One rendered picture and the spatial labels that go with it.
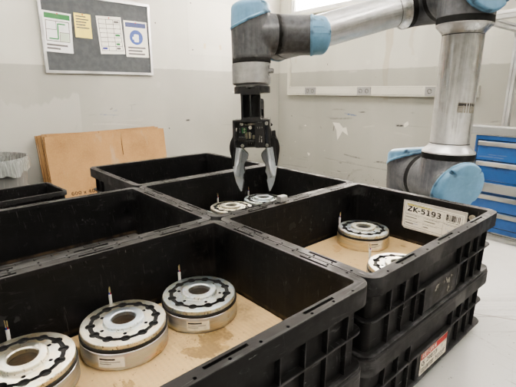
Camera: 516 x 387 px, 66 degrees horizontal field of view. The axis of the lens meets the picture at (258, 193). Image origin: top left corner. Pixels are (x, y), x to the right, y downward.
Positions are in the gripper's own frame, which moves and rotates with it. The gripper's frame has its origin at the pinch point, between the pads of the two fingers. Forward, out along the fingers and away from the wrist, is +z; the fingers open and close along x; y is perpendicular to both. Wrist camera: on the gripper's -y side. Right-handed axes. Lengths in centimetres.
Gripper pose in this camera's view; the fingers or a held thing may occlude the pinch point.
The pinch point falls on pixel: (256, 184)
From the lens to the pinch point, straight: 84.2
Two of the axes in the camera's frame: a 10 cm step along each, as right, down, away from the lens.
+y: -0.7, 2.2, -9.7
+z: 0.3, 9.8, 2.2
